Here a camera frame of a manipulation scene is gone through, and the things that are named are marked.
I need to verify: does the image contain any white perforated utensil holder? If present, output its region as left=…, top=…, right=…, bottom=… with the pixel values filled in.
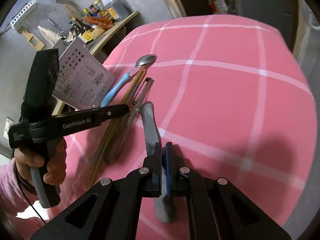
left=53, top=38, right=116, bottom=110

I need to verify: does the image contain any wooden chopstick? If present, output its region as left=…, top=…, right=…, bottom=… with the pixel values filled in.
left=87, top=67, right=147, bottom=187

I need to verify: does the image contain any pink sleeved left forearm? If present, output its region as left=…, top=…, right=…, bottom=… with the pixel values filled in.
left=1, top=159, right=44, bottom=239

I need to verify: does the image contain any left hand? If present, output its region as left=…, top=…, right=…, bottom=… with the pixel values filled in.
left=14, top=138, right=67, bottom=186

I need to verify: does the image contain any wooden grater board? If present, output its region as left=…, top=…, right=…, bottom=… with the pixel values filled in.
left=22, top=29, right=44, bottom=51

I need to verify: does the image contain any pink checked tablecloth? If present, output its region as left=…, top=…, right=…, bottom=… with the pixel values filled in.
left=46, top=14, right=318, bottom=240

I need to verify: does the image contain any white hanging towel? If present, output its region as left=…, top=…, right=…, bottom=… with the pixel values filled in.
left=37, top=25, right=62, bottom=46

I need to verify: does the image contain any dark sauce bottle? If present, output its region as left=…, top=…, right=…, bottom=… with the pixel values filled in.
left=72, top=17, right=87, bottom=34

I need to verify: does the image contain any orange snack packet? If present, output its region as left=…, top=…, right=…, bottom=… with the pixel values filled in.
left=85, top=17, right=114, bottom=30

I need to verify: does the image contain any large soy sauce jug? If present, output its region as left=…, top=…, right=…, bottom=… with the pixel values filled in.
left=101, top=0, right=130, bottom=22

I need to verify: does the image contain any blue handled spoon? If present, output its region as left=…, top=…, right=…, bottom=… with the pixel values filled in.
left=100, top=54, right=157, bottom=107

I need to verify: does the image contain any white wall basket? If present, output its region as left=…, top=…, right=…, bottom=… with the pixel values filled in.
left=10, top=0, right=37, bottom=30

